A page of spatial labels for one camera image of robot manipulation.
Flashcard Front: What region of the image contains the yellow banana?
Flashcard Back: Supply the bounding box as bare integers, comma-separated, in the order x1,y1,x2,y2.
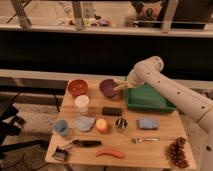
113,79,128,91

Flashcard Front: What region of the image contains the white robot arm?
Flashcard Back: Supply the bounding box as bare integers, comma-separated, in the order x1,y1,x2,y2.
127,56,213,171

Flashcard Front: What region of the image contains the purple bowl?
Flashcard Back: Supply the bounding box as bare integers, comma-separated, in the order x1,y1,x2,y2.
99,79,121,98

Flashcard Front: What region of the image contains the red bowl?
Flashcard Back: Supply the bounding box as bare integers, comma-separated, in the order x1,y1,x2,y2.
68,79,88,97

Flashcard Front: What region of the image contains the black rectangular block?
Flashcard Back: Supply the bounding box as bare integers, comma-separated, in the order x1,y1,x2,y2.
102,107,122,116

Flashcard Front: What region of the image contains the white cup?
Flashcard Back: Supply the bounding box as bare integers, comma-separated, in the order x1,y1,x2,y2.
74,95,90,114

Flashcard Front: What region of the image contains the green plastic tray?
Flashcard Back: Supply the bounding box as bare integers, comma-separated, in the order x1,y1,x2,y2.
125,83,176,113

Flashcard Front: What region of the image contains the red yellow apple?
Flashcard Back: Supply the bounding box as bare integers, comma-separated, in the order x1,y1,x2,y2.
95,119,109,133

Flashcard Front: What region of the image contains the small metal cup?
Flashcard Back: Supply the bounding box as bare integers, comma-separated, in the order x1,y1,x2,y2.
115,118,128,133

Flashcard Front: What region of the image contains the grey-blue crumpled cloth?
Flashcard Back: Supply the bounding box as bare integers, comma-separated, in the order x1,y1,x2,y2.
73,116,96,132

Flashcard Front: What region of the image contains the blue sponge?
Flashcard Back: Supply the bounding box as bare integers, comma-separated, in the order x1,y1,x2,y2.
138,118,158,130

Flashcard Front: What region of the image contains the blue cup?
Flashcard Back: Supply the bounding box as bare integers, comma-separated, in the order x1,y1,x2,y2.
53,120,69,136

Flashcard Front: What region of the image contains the silver fork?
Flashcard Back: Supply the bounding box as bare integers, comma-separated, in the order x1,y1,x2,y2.
131,138,160,144

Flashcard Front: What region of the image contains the red chili pepper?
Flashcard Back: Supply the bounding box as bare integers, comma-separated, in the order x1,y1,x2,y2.
96,149,125,159

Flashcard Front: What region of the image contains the small metal clip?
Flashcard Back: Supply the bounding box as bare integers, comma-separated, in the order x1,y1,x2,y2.
52,147,68,162

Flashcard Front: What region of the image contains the bunch of red grapes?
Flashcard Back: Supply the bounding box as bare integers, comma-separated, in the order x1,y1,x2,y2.
168,137,189,169

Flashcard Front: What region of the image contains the black chair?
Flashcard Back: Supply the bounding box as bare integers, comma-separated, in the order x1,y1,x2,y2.
0,96,49,159

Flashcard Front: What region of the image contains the black handled peeler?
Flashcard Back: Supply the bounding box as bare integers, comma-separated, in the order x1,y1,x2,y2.
61,139,102,149

